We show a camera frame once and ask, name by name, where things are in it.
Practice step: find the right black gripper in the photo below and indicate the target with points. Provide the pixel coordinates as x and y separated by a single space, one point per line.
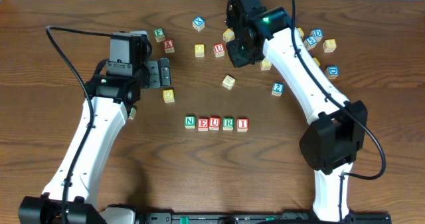
239 55

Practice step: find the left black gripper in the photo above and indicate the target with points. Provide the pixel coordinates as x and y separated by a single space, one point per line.
154 73

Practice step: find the yellow S block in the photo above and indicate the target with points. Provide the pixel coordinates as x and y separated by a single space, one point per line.
265 65

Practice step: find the green N block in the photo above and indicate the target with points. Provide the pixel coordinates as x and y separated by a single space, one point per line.
190 122

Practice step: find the red E block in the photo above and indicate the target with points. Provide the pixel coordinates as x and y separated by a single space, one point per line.
203 124

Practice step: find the red I block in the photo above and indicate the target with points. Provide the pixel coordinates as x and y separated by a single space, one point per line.
242 125

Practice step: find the green R block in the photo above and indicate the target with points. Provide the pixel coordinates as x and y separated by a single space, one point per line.
228 124

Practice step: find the red u block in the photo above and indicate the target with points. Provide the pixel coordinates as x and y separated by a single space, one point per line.
214 123
219 50

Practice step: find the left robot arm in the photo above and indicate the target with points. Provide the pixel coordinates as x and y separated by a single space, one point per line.
110 97

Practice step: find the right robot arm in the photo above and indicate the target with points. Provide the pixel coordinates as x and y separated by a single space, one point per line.
336 126

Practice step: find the yellow block top centre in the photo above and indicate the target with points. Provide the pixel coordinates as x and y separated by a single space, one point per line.
228 35

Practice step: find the green F block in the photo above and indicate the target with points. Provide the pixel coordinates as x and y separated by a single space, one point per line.
159 35

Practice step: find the yellow block near left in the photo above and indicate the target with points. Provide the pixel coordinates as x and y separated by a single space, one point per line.
168 96

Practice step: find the yellow block centre left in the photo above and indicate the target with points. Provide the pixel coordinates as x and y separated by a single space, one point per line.
199 50

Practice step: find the plain K block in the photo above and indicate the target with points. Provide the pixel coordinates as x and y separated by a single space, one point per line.
228 82

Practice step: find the blue 2 block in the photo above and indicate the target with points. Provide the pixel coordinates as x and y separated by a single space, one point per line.
277 89

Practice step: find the blue X block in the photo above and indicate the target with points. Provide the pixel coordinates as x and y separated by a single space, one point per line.
198 24

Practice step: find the yellow block top right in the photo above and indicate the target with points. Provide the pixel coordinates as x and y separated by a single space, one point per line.
300 32

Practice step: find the green J block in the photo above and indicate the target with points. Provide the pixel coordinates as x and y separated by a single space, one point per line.
132 113

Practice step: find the blue 5 block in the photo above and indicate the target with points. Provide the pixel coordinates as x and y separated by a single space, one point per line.
310 42

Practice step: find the yellow K block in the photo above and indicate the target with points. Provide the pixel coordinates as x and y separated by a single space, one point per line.
316 61

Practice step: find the blue D block upper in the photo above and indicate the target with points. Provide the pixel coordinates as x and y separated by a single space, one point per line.
317 34

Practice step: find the blue d block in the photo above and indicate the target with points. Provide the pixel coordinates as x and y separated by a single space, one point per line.
317 34
332 72

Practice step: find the yellow B block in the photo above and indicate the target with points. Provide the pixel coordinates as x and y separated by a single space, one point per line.
329 45

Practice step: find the blue D block lower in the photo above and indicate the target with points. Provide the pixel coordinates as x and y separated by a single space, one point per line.
332 72

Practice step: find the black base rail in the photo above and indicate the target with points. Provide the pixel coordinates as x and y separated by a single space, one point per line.
232 218

